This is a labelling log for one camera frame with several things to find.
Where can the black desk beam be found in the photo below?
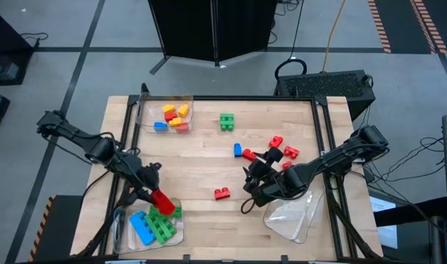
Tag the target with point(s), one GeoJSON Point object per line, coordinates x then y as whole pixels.
{"type": "Point", "coordinates": [410, 212]}

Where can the red two-stud block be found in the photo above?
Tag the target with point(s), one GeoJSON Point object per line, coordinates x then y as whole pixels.
{"type": "Point", "coordinates": [222, 193]}
{"type": "Point", "coordinates": [291, 151]}
{"type": "Point", "coordinates": [287, 165]}
{"type": "Point", "coordinates": [276, 141]}
{"type": "Point", "coordinates": [248, 154]}

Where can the large red block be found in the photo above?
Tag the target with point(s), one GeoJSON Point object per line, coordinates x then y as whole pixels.
{"type": "Point", "coordinates": [162, 202]}

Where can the small blue one-stud block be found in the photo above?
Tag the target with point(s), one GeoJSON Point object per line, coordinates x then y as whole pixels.
{"type": "Point", "coordinates": [238, 150]}
{"type": "Point", "coordinates": [160, 126]}

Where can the wide large green block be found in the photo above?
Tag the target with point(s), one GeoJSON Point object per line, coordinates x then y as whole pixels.
{"type": "Point", "coordinates": [160, 229]}

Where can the green two-stud block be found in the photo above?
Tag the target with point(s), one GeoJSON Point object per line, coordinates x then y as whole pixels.
{"type": "Point", "coordinates": [227, 117]}
{"type": "Point", "coordinates": [227, 126]}

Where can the black partition panel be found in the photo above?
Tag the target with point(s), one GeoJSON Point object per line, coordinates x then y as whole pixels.
{"type": "Point", "coordinates": [190, 29]}

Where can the small red one-stud block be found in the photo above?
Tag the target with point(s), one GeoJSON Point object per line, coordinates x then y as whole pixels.
{"type": "Point", "coordinates": [182, 127]}
{"type": "Point", "coordinates": [170, 116]}

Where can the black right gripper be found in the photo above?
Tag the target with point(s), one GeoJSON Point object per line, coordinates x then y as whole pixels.
{"type": "Point", "coordinates": [274, 187]}

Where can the small yellow one-stud block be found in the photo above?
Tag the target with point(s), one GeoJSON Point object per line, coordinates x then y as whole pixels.
{"type": "Point", "coordinates": [175, 121]}
{"type": "Point", "coordinates": [168, 108]}
{"type": "Point", "coordinates": [183, 110]}

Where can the black metal table frame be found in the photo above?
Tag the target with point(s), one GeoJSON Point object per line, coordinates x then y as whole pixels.
{"type": "Point", "coordinates": [245, 98]}

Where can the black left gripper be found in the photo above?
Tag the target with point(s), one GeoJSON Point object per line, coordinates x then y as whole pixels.
{"type": "Point", "coordinates": [146, 176]}

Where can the white paper sheet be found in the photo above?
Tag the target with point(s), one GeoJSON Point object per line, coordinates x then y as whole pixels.
{"type": "Point", "coordinates": [386, 231]}

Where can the grey box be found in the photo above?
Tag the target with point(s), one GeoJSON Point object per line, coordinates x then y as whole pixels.
{"type": "Point", "coordinates": [4, 71]}

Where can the large blue block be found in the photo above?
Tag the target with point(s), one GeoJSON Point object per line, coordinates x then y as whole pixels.
{"type": "Point", "coordinates": [140, 227]}

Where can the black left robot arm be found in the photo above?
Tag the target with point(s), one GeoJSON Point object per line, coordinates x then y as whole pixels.
{"type": "Point", "coordinates": [98, 150]}

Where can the clear plastic bin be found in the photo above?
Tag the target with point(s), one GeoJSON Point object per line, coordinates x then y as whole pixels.
{"type": "Point", "coordinates": [293, 220]}
{"type": "Point", "coordinates": [149, 110]}
{"type": "Point", "coordinates": [171, 246]}

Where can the black striped-edge floor mat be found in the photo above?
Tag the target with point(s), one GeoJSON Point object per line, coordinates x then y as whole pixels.
{"type": "Point", "coordinates": [58, 227]}

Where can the black computer case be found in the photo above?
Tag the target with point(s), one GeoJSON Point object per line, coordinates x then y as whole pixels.
{"type": "Point", "coordinates": [326, 86]}

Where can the long green four-stud block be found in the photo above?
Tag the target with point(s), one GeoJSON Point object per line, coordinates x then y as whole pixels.
{"type": "Point", "coordinates": [178, 212]}

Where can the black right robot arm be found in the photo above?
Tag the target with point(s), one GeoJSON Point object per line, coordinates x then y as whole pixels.
{"type": "Point", "coordinates": [329, 159]}

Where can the black cabinet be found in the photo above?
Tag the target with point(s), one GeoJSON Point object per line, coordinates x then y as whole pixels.
{"type": "Point", "coordinates": [6, 44]}

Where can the dark laptop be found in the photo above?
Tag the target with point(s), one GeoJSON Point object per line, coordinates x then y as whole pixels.
{"type": "Point", "coordinates": [445, 242]}

